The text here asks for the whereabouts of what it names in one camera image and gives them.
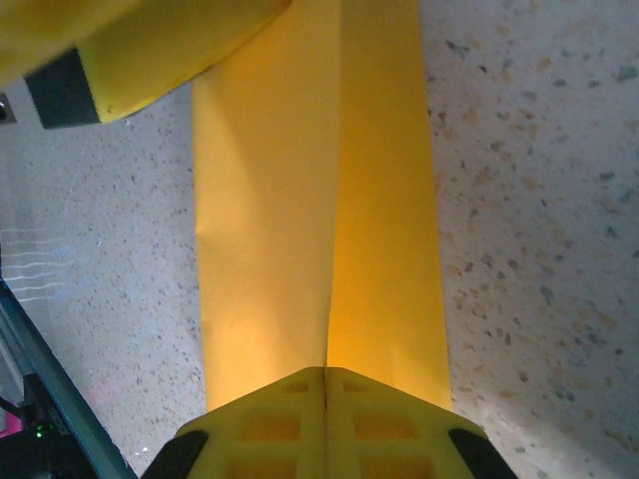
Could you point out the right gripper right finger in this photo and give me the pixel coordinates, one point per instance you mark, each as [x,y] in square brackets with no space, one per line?
[384,439]

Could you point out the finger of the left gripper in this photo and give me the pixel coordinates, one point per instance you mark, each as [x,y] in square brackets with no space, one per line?
[60,90]

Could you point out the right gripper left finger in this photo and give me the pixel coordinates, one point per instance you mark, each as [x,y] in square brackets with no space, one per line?
[269,434]

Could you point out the yellow paper sheet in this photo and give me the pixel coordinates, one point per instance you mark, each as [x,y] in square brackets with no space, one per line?
[279,199]

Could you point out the pink plastic goblet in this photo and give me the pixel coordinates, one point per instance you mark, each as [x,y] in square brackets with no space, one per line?
[7,426]

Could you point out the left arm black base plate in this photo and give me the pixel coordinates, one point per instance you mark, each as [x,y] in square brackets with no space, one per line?
[50,449]

